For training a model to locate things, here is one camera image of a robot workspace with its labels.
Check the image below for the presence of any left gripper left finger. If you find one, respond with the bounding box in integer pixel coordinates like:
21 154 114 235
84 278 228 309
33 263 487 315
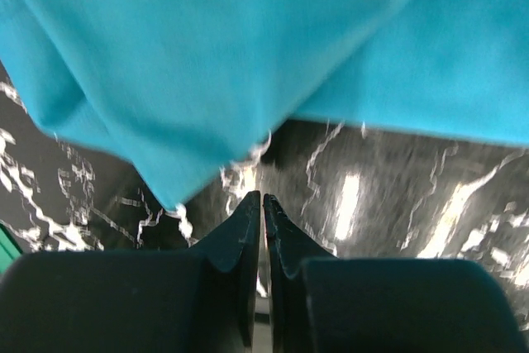
191 191 261 349

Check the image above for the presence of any green cutting mat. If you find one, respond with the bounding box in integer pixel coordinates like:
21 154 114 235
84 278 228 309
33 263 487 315
0 226 22 274

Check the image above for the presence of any teal t shirt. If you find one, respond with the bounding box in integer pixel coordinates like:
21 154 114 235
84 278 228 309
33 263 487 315
1 0 528 208

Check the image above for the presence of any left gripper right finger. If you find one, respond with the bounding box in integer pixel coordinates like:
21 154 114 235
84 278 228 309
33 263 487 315
263 194 339 352

